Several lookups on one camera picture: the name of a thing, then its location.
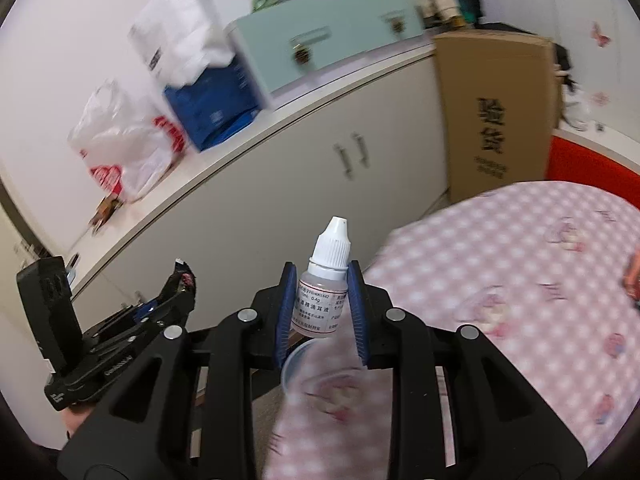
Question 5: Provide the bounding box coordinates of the white red plastic bag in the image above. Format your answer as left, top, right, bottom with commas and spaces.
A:
67, 79, 189, 204

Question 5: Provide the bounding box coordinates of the tall cardboard box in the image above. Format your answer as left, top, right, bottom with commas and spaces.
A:
432, 30, 561, 204

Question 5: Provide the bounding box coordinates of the small brown item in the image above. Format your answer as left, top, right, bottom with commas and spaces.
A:
89, 194, 122, 232

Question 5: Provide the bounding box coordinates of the red chair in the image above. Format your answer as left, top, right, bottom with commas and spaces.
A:
547, 136, 640, 192

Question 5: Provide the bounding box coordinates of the white dropper bottle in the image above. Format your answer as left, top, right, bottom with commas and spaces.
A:
291, 216, 351, 339

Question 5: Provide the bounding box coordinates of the white cabinet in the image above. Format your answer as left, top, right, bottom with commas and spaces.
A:
70, 42, 451, 333

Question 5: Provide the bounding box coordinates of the pink checkered cloth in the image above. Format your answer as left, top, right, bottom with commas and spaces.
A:
262, 180, 640, 480

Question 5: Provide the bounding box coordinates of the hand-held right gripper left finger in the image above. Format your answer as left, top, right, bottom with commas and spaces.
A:
56, 261, 301, 480

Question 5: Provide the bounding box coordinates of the blue bag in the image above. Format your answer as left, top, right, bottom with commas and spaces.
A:
164, 57, 262, 154

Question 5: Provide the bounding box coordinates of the white paper bag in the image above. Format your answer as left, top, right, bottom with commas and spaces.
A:
127, 0, 239, 87

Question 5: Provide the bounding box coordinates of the light green storage box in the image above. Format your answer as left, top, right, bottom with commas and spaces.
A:
222, 0, 426, 110

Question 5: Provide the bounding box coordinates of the dark wrapper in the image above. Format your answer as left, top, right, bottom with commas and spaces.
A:
167, 259, 197, 295

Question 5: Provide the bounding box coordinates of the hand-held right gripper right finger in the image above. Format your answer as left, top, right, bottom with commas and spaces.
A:
347, 260, 588, 480

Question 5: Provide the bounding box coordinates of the light blue trash bin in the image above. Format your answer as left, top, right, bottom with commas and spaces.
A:
280, 341, 326, 411

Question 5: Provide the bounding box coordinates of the metal cabinet handle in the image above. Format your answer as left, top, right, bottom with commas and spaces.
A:
351, 133, 371, 167
333, 142, 354, 180

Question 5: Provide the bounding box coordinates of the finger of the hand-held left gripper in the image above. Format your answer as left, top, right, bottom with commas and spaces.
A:
125, 280, 197, 333

